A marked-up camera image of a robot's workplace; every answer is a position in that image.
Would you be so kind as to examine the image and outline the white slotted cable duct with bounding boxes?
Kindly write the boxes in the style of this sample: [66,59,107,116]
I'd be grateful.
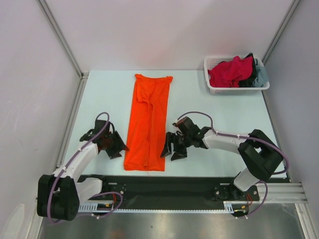
[77,201,250,214]

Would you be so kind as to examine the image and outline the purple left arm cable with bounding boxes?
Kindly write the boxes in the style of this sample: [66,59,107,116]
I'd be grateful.
[48,112,123,226]

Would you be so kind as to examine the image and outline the aluminium corner post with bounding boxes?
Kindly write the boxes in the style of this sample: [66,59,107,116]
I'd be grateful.
[262,0,302,65]
[36,0,83,79]

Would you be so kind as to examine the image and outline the white perforated laundry basket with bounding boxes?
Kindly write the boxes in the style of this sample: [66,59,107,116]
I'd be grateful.
[203,53,270,96]

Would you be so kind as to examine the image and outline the aluminium left corner post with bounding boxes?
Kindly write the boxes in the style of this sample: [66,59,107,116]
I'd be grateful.
[36,0,83,79]

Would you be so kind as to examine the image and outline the aluminium right corner post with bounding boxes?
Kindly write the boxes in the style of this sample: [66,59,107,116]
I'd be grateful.
[262,0,302,65]

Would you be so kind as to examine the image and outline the orange t-shirt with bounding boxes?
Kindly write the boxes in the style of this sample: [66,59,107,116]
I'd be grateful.
[124,74,173,171]

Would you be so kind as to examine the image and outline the grey blue t-shirt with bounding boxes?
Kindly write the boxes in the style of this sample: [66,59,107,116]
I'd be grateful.
[252,59,269,88]

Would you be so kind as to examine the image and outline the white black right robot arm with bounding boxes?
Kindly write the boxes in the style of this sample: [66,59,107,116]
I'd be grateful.
[160,117,285,201]

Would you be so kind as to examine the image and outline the black front mounting rail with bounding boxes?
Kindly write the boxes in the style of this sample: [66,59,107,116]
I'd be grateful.
[74,174,292,211]

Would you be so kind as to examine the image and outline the aluminium left side rail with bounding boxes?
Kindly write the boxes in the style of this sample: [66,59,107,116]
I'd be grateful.
[54,72,89,169]

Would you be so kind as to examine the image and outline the aluminium front frame rail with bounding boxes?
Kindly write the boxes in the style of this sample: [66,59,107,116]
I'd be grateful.
[34,181,310,204]

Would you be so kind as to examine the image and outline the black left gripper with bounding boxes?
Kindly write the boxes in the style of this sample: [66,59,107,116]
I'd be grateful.
[102,130,129,159]

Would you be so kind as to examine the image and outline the black t-shirt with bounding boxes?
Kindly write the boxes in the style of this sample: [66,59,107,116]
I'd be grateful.
[239,53,257,88]

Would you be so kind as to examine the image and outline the magenta t-shirt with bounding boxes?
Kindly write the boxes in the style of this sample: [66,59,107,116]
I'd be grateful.
[208,56,248,88]

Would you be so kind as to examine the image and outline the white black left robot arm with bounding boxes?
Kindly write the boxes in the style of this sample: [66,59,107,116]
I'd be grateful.
[36,119,128,222]

